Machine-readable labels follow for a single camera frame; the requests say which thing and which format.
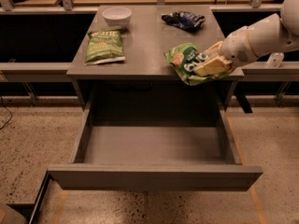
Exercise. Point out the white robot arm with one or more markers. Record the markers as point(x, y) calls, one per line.
point(274, 34)

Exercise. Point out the green chip bag left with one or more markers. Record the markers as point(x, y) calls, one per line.
point(104, 47)

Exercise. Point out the white bowl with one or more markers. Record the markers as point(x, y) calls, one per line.
point(117, 16)

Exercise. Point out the green rice chip bag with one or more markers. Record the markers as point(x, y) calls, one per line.
point(184, 58)

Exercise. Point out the clear sanitizer bottle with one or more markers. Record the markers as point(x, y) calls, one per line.
point(275, 59)

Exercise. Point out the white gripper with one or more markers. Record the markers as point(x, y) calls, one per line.
point(237, 48)

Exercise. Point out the dark blue chip bag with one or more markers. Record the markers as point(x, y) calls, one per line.
point(184, 20)

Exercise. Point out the grey open top drawer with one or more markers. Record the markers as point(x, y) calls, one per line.
point(156, 147)

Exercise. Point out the grey cabinet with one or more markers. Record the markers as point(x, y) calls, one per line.
point(144, 81)

